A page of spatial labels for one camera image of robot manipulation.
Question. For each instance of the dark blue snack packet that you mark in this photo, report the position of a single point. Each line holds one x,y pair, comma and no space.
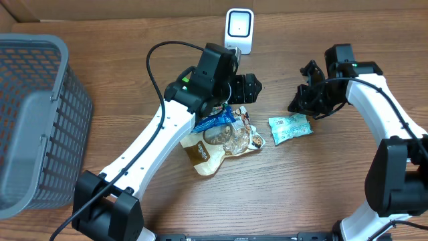
221,118

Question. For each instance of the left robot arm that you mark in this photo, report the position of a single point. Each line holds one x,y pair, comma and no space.
107,205

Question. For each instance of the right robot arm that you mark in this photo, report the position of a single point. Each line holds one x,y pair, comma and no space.
396,184

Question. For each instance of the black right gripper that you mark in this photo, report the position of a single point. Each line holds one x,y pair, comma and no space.
304,106

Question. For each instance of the white barcode scanner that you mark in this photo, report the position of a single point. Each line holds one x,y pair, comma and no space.
239,26

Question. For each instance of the grey plastic shopping basket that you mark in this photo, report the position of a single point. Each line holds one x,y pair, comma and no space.
46,114

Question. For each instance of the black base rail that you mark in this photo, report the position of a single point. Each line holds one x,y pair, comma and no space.
301,236

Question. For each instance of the beige mushroom snack bag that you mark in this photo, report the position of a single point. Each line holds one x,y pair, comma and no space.
208,149

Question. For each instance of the light blue snack packet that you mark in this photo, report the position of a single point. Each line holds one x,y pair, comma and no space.
288,127

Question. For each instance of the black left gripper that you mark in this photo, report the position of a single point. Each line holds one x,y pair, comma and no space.
245,90

